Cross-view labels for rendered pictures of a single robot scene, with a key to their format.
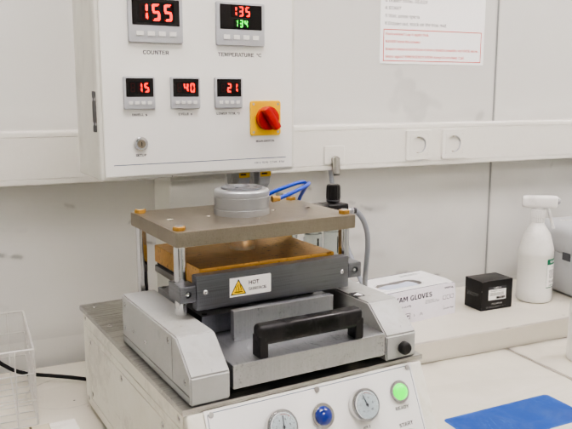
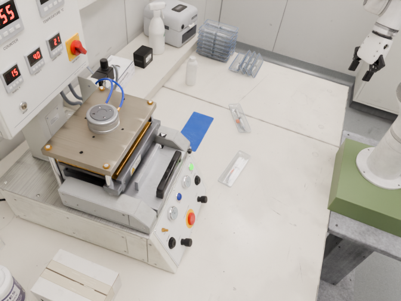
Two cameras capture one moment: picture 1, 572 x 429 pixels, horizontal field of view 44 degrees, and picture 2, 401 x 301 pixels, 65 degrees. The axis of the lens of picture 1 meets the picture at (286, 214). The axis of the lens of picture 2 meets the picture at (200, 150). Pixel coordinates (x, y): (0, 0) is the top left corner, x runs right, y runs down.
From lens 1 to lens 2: 0.68 m
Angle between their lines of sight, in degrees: 56
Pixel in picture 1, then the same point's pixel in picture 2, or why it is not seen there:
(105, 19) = not seen: outside the picture
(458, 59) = not seen: outside the picture
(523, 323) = (166, 72)
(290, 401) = (170, 201)
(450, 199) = (110, 7)
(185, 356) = (141, 220)
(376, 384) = (185, 170)
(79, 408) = (13, 221)
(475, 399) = (174, 125)
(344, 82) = not seen: outside the picture
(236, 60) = (52, 21)
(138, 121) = (17, 94)
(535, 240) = (158, 26)
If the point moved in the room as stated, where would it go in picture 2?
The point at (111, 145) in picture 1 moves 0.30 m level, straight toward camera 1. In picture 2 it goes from (9, 118) to (114, 189)
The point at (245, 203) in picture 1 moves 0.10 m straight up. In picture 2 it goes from (113, 124) to (109, 92)
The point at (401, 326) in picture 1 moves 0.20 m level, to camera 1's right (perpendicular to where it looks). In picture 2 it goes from (186, 143) to (230, 117)
